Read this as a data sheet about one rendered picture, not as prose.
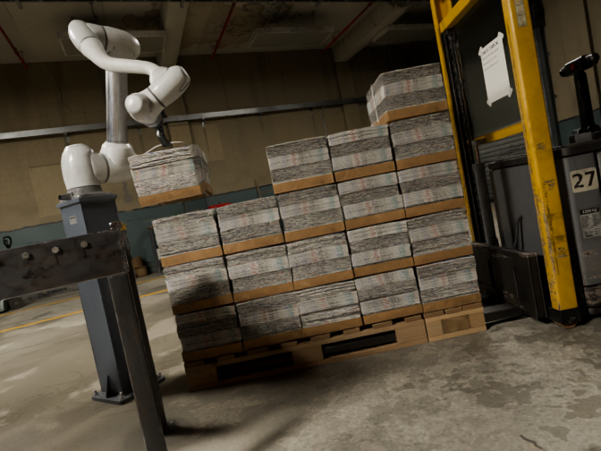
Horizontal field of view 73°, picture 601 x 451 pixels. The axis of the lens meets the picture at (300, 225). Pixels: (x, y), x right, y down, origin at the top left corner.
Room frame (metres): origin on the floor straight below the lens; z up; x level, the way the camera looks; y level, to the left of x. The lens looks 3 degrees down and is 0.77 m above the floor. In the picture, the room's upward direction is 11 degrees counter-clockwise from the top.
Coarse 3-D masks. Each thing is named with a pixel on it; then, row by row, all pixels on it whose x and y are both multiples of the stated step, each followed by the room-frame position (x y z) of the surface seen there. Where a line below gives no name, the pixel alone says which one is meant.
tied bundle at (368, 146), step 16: (368, 128) 1.91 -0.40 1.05; (384, 128) 1.92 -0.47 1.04; (336, 144) 1.90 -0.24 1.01; (352, 144) 1.91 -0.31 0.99; (368, 144) 1.91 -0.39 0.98; (384, 144) 1.91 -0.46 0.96; (336, 160) 1.90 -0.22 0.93; (352, 160) 1.91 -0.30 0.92; (368, 160) 1.91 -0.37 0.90; (384, 160) 1.91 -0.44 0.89; (368, 176) 1.93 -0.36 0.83
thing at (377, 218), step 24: (384, 216) 1.91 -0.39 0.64; (264, 240) 1.89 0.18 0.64; (288, 240) 1.89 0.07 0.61; (168, 264) 1.88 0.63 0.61; (384, 264) 1.90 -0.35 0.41; (408, 264) 1.91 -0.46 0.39; (264, 288) 1.89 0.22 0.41; (288, 288) 1.89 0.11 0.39; (384, 312) 1.90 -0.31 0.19; (408, 312) 1.91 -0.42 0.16; (264, 336) 1.89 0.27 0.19; (288, 336) 1.89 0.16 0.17; (192, 360) 1.88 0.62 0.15
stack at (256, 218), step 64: (320, 192) 1.91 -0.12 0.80; (384, 192) 1.91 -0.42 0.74; (256, 256) 1.89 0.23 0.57; (320, 256) 1.89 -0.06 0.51; (384, 256) 1.91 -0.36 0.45; (192, 320) 1.89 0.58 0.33; (256, 320) 1.89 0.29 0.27; (320, 320) 1.90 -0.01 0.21; (384, 320) 1.93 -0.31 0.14; (192, 384) 1.88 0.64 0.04
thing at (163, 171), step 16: (128, 160) 1.83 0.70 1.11; (144, 160) 1.84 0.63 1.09; (160, 160) 1.85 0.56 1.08; (176, 160) 1.86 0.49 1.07; (192, 160) 1.86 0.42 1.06; (144, 176) 1.86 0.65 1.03; (160, 176) 1.86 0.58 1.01; (176, 176) 1.87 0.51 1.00; (192, 176) 1.88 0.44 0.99; (144, 192) 1.88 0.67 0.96; (160, 192) 1.88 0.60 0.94
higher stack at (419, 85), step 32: (384, 96) 1.93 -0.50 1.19; (416, 96) 1.92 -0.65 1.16; (416, 128) 1.91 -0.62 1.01; (448, 128) 1.92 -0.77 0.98; (448, 160) 1.94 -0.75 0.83; (416, 192) 1.92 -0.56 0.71; (448, 192) 1.92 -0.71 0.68; (416, 224) 1.91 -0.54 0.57; (448, 224) 1.91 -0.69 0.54; (448, 288) 1.91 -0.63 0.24; (448, 320) 1.91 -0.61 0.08; (480, 320) 1.92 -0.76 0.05
